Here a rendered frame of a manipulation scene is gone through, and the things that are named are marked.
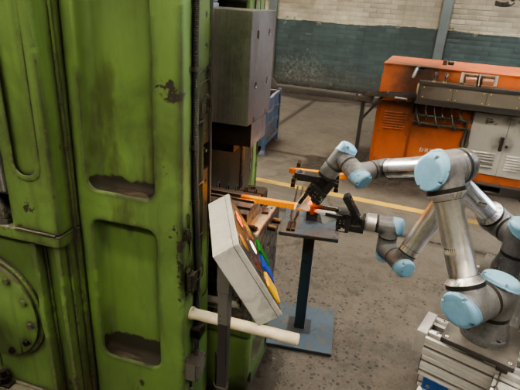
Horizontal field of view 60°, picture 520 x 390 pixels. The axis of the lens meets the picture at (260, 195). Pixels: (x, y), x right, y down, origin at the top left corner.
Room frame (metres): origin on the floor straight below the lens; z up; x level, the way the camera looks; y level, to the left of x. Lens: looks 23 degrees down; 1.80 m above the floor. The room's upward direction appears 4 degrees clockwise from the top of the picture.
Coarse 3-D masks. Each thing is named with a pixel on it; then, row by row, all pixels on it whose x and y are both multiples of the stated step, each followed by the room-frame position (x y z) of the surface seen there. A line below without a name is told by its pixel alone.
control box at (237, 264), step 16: (208, 208) 1.34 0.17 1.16; (224, 208) 1.29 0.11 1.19; (224, 224) 1.19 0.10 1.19; (240, 224) 1.24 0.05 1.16; (224, 240) 1.10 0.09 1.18; (240, 240) 1.10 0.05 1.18; (224, 256) 1.05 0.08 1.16; (240, 256) 1.05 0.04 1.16; (256, 256) 1.21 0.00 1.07; (224, 272) 1.05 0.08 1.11; (240, 272) 1.05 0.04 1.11; (256, 272) 1.06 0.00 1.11; (240, 288) 1.05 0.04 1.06; (256, 288) 1.06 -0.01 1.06; (256, 304) 1.06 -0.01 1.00; (272, 304) 1.07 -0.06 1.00; (256, 320) 1.06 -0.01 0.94
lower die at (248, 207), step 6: (216, 186) 1.93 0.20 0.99; (228, 192) 1.86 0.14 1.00; (234, 192) 1.88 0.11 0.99; (240, 192) 1.89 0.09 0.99; (246, 192) 1.89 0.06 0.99; (216, 198) 1.81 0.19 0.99; (234, 198) 1.80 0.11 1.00; (240, 198) 1.80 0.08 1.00; (240, 204) 1.76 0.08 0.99; (246, 204) 1.76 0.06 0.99; (252, 204) 1.77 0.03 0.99; (258, 204) 1.85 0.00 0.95; (240, 210) 1.72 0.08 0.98; (246, 210) 1.72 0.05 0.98; (252, 210) 1.76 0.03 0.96; (258, 210) 1.86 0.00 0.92; (246, 216) 1.69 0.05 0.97; (252, 216) 1.77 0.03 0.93; (246, 222) 1.69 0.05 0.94
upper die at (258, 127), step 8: (256, 120) 1.75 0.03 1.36; (264, 120) 1.85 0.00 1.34; (216, 128) 1.72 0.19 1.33; (224, 128) 1.71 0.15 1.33; (232, 128) 1.71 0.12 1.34; (240, 128) 1.70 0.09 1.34; (248, 128) 1.69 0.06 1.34; (256, 128) 1.75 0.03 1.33; (264, 128) 1.86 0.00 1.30; (216, 136) 1.72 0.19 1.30; (224, 136) 1.71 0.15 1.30; (232, 136) 1.70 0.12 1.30; (240, 136) 1.70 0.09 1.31; (248, 136) 1.69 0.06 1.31; (256, 136) 1.76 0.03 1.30; (232, 144) 1.70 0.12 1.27; (240, 144) 1.70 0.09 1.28; (248, 144) 1.69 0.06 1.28
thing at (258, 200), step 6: (246, 198) 1.80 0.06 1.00; (252, 198) 1.79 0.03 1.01; (258, 198) 1.79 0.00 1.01; (264, 198) 1.80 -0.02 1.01; (270, 198) 1.80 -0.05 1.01; (270, 204) 1.77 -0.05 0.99; (276, 204) 1.76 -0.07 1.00; (282, 204) 1.76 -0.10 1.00; (288, 204) 1.75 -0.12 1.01; (294, 204) 1.74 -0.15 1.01; (312, 204) 1.74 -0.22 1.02; (312, 210) 1.71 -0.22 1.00; (330, 210) 1.70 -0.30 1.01
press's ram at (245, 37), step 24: (216, 24) 1.67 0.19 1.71; (240, 24) 1.65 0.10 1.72; (264, 24) 1.78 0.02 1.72; (216, 48) 1.67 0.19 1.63; (240, 48) 1.65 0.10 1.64; (264, 48) 1.79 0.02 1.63; (216, 72) 1.67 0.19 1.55; (240, 72) 1.65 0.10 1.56; (264, 72) 1.81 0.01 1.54; (216, 96) 1.67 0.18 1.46; (240, 96) 1.65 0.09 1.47; (264, 96) 1.83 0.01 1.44; (216, 120) 1.67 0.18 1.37; (240, 120) 1.64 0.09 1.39
